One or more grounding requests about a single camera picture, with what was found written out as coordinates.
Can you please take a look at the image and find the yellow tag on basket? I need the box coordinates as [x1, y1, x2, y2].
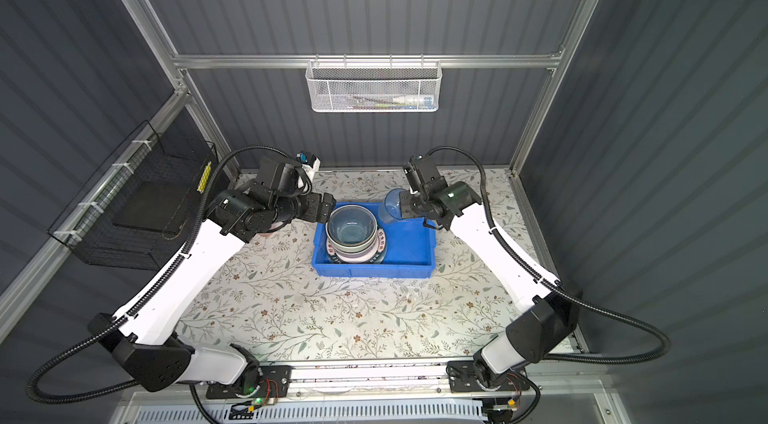
[196, 161, 212, 194]

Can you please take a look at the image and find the white wire mesh basket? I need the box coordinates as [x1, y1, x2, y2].
[305, 60, 443, 114]

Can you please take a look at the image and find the pink ceramic bowl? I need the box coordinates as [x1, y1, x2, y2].
[326, 237, 385, 263]

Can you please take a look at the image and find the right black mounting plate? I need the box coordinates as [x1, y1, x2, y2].
[445, 360, 530, 393]

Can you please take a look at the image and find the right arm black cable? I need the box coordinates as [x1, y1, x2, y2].
[424, 146, 672, 365]

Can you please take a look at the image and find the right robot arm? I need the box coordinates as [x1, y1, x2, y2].
[399, 156, 579, 387]

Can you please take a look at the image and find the black mounting plate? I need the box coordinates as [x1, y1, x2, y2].
[205, 365, 293, 400]
[445, 360, 530, 393]

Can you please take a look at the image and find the white marker in basket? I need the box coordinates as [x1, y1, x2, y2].
[384, 95, 435, 110]

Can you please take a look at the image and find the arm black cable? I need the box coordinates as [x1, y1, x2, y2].
[26, 146, 313, 424]
[424, 146, 672, 365]

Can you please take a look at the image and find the white plate dark green rim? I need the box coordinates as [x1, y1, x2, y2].
[325, 228, 388, 266]

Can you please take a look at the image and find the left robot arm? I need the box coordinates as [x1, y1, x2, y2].
[101, 153, 336, 397]

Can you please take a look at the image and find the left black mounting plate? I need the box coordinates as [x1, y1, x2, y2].
[205, 365, 293, 400]

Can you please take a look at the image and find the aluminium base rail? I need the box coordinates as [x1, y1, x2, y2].
[111, 358, 631, 423]

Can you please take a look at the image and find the green ceramic bowl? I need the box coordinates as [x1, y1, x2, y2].
[326, 225, 378, 254]

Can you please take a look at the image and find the blue translucent plastic cup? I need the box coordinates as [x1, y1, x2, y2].
[378, 189, 405, 225]

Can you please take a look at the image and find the black wire wall basket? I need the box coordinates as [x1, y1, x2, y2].
[48, 121, 218, 271]

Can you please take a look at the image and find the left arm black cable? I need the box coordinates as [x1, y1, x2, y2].
[26, 146, 313, 424]

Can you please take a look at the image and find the dark blue ceramic bowl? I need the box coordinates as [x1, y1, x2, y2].
[325, 205, 378, 247]

